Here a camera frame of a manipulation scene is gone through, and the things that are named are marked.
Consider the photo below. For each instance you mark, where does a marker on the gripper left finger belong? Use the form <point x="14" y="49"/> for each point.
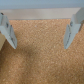
<point x="7" y="30"/>

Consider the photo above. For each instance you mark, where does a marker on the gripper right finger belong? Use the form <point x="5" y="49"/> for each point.
<point x="71" y="30"/>

